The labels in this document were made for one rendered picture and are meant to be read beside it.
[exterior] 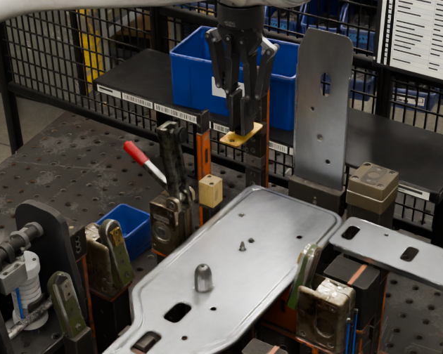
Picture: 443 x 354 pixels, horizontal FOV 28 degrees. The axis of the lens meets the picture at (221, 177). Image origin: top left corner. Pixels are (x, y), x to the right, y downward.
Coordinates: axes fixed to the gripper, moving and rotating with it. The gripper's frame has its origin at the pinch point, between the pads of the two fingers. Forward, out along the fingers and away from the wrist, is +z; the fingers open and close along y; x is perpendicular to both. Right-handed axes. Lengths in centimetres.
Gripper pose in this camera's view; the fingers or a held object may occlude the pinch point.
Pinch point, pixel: (241, 112)
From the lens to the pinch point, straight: 148.6
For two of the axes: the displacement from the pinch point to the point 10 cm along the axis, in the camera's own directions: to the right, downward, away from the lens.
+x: 5.5, -4.7, 6.9
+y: 8.3, 3.0, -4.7
